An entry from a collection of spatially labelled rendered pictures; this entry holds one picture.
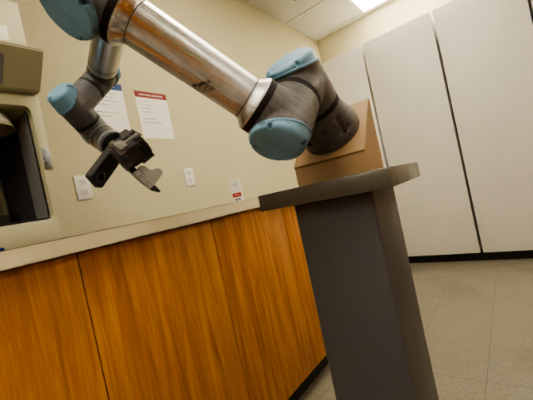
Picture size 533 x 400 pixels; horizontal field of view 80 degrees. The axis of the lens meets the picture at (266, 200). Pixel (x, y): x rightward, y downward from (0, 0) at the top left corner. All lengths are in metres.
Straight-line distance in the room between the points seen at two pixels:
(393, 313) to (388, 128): 2.69
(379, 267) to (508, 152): 2.54
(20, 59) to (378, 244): 1.11
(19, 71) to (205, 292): 0.88
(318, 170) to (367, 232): 0.20
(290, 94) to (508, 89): 2.70
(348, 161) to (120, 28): 0.53
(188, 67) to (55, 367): 0.71
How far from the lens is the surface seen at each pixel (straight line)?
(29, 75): 1.26
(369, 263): 0.77
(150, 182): 0.87
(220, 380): 1.24
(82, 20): 0.67
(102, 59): 0.98
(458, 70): 3.29
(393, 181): 0.68
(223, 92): 0.63
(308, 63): 0.72
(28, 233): 1.18
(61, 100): 0.99
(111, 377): 1.00
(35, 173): 1.28
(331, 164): 0.80
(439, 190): 3.27
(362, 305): 0.81
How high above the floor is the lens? 0.93
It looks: level
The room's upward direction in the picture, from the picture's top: 12 degrees counter-clockwise
